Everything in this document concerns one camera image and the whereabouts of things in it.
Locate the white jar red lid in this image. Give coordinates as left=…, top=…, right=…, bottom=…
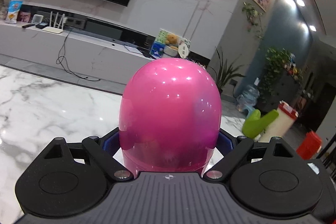
left=258, top=101, right=298, bottom=143

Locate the climbing ivy plant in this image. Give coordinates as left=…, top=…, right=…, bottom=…
left=241, top=2, right=265, bottom=43

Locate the water jug on floor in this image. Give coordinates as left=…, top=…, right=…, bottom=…
left=236, top=77, right=260, bottom=118

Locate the pink dome plastic container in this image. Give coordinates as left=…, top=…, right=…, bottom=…
left=118, top=58, right=222, bottom=175

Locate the marble tv console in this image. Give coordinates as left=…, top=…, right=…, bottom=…
left=1, top=20, right=152, bottom=84

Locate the potted green plant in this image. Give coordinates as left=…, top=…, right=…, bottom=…
left=207, top=48, right=245, bottom=95

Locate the green blue picture book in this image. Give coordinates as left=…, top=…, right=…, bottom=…
left=149, top=29, right=169, bottom=59

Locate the teddy bear in pot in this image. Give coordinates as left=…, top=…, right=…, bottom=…
left=163, top=33, right=179, bottom=57

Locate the white wifi router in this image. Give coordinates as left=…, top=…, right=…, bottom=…
left=43, top=11, right=67, bottom=34

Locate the blue snack bag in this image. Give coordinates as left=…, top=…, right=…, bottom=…
left=5, top=1, right=23, bottom=24

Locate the green plastic watering can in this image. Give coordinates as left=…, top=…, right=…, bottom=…
left=241, top=110, right=279, bottom=139

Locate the black power cable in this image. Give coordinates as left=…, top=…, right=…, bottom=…
left=55, top=28, right=102, bottom=83

